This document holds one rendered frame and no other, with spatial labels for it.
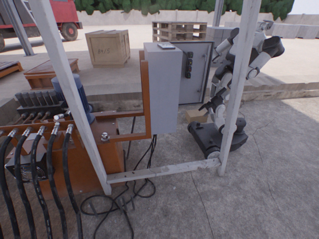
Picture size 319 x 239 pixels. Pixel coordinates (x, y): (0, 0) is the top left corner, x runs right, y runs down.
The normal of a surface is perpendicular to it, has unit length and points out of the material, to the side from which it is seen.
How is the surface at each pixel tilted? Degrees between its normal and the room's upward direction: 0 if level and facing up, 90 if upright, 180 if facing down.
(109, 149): 90
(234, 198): 0
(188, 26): 90
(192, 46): 90
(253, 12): 93
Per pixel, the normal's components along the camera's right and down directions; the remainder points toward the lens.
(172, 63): 0.15, 0.56
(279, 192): 0.00, -0.82
